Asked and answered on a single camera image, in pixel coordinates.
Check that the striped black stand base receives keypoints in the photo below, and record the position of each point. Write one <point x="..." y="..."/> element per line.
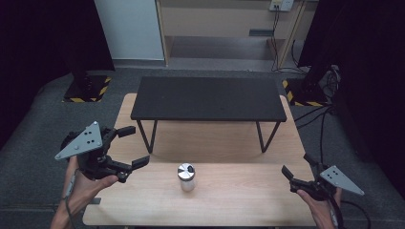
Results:
<point x="306" y="93"/>
<point x="86" y="90"/>

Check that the white cabinet panel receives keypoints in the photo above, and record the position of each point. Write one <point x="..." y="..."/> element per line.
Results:
<point x="130" y="28"/>

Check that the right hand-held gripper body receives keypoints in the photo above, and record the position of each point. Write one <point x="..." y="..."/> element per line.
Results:
<point x="338" y="180"/>

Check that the black curtain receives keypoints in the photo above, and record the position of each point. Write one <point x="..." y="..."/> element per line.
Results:
<point x="369" y="79"/>
<point x="41" y="47"/>

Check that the person's left hand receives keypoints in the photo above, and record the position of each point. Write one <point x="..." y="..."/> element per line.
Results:
<point x="83" y="190"/>

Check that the silver metal can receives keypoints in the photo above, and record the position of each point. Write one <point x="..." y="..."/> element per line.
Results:
<point x="186" y="176"/>

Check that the person's right hand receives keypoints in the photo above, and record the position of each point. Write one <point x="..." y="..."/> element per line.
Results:
<point x="319" y="207"/>

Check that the white wall power socket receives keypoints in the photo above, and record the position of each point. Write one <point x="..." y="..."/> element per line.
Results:
<point x="281" y="4"/>

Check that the black shelf riser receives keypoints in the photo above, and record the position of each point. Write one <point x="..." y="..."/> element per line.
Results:
<point x="207" y="98"/>

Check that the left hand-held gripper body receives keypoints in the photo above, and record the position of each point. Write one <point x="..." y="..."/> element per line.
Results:
<point x="83" y="142"/>

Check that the wooden shelf unit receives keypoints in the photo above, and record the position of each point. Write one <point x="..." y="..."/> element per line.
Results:
<point x="219" y="22"/>

